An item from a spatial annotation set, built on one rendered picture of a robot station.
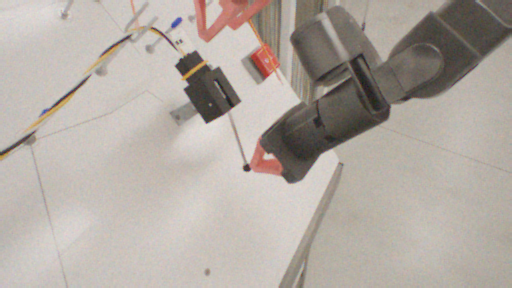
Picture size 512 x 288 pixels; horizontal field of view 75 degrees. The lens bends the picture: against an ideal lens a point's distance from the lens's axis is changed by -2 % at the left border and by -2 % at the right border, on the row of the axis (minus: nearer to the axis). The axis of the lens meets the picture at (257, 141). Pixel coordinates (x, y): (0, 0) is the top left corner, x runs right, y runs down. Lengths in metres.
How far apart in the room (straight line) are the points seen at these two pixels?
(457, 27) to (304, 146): 0.18
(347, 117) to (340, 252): 1.37
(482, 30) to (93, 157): 0.40
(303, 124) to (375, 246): 1.40
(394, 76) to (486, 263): 1.63
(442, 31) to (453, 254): 1.59
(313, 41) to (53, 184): 0.31
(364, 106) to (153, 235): 0.29
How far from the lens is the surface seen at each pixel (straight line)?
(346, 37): 0.36
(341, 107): 0.34
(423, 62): 0.31
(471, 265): 1.86
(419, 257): 1.78
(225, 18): 0.36
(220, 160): 0.52
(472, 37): 0.33
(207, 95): 0.43
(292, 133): 0.39
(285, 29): 1.02
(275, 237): 0.58
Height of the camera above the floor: 1.38
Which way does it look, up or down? 40 degrees down
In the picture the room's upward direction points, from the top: straight up
